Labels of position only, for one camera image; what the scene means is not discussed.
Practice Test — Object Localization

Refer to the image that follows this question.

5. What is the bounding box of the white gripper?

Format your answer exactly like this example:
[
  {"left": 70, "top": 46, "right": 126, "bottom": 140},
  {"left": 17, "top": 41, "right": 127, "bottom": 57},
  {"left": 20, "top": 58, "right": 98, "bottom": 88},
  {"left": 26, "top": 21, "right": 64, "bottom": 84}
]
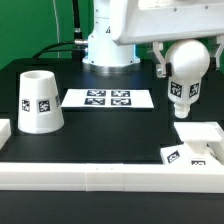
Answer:
[{"left": 109, "top": 0, "right": 224, "bottom": 78}]

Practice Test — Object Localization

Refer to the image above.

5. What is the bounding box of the white lamp bulb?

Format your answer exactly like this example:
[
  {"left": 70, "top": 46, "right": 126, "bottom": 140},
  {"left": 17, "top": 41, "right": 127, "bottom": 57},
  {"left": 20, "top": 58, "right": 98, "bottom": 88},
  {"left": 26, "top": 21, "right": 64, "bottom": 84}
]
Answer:
[{"left": 165, "top": 40, "right": 210, "bottom": 119}]

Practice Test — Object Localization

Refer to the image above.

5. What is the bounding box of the white lamp base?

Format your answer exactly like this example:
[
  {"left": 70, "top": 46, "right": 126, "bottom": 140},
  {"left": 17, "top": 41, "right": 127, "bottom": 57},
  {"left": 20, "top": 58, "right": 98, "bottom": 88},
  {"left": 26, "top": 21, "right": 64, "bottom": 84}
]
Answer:
[{"left": 160, "top": 122, "right": 224, "bottom": 166}]

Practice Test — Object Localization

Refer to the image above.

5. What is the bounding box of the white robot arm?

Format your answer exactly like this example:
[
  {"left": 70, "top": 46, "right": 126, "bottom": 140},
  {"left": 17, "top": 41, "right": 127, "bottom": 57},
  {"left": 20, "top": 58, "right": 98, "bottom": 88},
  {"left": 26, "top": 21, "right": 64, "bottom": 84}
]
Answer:
[{"left": 83, "top": 0, "right": 224, "bottom": 78}]

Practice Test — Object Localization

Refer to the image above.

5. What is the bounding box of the white lamp shade cone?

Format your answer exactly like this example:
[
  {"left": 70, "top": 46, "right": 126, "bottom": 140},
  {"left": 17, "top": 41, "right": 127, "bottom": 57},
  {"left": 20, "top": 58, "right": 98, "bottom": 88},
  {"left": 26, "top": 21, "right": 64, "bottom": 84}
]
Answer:
[{"left": 18, "top": 70, "right": 64, "bottom": 134}]

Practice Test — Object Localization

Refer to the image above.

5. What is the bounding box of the white tag sheet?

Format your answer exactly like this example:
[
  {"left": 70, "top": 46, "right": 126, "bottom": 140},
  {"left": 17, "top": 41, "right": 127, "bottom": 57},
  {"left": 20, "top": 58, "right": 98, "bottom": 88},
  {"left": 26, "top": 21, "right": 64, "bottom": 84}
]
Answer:
[{"left": 62, "top": 89, "right": 154, "bottom": 109}]

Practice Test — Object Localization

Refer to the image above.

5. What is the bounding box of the white left fence block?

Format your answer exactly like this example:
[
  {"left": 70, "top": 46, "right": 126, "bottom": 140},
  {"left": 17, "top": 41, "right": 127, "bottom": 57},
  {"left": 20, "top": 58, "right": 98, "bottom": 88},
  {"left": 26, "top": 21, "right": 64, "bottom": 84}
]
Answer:
[{"left": 0, "top": 119, "right": 11, "bottom": 150}]

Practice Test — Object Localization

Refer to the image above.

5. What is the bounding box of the black thick cable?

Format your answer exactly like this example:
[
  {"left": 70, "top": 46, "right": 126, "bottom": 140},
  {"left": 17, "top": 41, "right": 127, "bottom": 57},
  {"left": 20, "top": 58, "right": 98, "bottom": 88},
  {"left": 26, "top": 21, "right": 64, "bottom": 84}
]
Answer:
[{"left": 32, "top": 0, "right": 90, "bottom": 60}]

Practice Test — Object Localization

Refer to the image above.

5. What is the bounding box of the thin white cable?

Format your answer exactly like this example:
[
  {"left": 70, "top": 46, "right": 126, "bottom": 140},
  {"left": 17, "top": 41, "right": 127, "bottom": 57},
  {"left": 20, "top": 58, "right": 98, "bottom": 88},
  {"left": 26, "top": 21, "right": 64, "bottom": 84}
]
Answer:
[{"left": 52, "top": 0, "right": 61, "bottom": 60}]

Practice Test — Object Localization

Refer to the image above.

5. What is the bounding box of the white front fence wall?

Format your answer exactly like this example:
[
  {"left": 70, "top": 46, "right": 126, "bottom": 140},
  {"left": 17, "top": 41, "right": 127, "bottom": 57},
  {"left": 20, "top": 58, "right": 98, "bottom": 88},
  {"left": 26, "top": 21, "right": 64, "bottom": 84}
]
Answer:
[{"left": 0, "top": 162, "right": 224, "bottom": 193}]

